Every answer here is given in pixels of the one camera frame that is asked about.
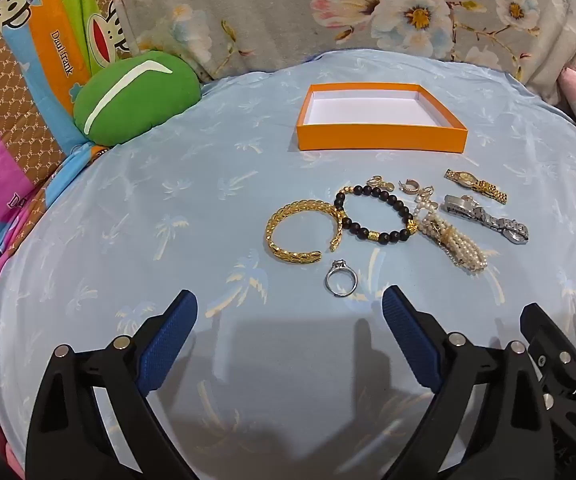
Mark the gold pearl drop earring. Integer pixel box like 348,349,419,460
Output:
419,185,438,216

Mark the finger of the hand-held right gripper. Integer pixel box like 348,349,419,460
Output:
519,302,576,391

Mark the silver gemstone ring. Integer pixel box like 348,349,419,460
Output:
325,259,359,297

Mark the pearl strand bracelet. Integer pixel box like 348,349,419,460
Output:
415,200,489,275

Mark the gold wristwatch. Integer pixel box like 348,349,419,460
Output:
444,168,508,204

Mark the green plush cushion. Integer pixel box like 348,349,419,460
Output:
73,50,203,147

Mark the grey floral blanket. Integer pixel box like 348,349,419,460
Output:
100,0,576,111

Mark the light blue palm-print sheet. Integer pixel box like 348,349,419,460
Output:
0,49,576,480

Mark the cartoon printed blanket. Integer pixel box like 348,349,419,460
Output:
0,0,139,480

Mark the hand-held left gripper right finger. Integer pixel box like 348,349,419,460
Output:
382,285,553,480

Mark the gold leaf bangle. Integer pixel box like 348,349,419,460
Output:
265,200,343,263

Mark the silver wristwatch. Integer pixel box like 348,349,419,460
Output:
442,194,529,246

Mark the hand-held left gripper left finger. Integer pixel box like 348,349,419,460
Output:
25,289,203,480

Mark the orange cardboard box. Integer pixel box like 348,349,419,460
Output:
296,82,469,152

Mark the black bead bracelet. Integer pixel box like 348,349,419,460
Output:
334,185,419,244

